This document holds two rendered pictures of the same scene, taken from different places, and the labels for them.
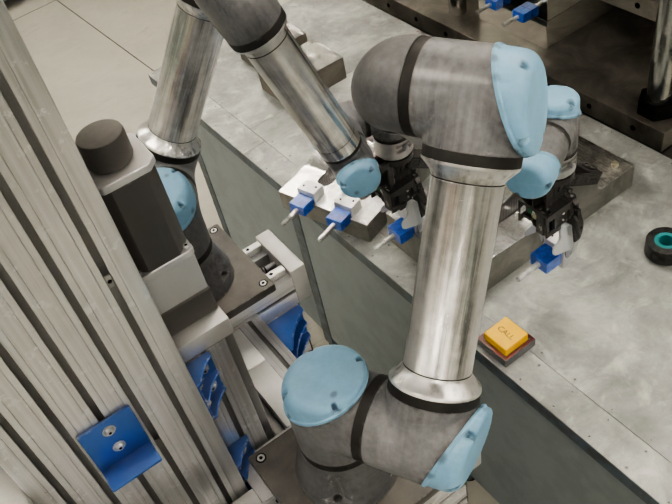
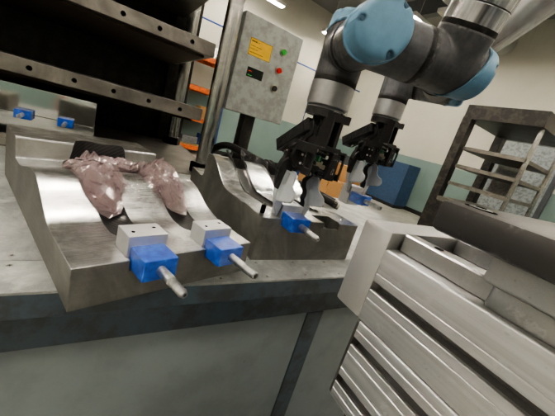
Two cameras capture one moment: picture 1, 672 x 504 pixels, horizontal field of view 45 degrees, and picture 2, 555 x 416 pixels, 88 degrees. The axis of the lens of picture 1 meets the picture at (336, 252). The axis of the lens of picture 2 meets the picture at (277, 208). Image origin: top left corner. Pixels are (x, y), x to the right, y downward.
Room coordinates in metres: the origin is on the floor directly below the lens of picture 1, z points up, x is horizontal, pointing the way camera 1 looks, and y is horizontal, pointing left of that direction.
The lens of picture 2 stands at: (1.33, 0.38, 1.05)
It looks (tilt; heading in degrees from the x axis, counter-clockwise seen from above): 15 degrees down; 263
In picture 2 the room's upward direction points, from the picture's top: 16 degrees clockwise
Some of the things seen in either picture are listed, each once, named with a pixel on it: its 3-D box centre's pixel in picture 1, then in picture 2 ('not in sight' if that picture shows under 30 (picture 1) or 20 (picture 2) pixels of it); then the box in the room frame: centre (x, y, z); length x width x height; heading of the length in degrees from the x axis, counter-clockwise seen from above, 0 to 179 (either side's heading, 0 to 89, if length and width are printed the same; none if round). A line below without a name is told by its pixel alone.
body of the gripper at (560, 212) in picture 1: (549, 196); (379, 142); (1.02, -0.39, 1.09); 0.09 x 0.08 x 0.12; 117
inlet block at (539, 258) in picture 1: (542, 261); (362, 200); (1.01, -0.38, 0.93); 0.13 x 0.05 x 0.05; 117
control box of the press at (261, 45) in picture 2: not in sight; (232, 179); (1.41, -1.13, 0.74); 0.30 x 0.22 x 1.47; 27
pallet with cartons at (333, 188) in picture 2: not in sight; (332, 180); (-0.30, -5.32, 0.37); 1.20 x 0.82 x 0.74; 127
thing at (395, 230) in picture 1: (397, 233); (297, 224); (1.21, -0.14, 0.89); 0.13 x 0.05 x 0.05; 117
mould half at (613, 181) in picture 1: (510, 191); (261, 193); (1.28, -0.41, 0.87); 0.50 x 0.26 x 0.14; 117
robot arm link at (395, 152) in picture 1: (394, 142); (330, 99); (1.22, -0.16, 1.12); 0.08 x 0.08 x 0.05
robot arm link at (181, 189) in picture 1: (166, 215); not in sight; (1.07, 0.27, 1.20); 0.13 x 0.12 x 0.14; 4
